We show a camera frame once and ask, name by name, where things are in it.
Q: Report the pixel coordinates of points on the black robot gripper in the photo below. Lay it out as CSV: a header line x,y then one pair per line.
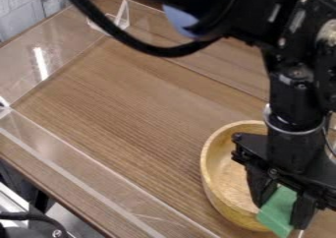
x,y
289,157

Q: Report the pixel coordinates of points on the green rectangular block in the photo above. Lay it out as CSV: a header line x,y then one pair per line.
x,y
275,212

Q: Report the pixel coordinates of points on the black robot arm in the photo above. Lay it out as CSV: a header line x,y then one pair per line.
x,y
293,32

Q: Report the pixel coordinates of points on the brown wooden bowl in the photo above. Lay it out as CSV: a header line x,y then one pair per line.
x,y
225,176

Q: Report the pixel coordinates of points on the clear acrylic enclosure wall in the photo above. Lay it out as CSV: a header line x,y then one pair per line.
x,y
106,126

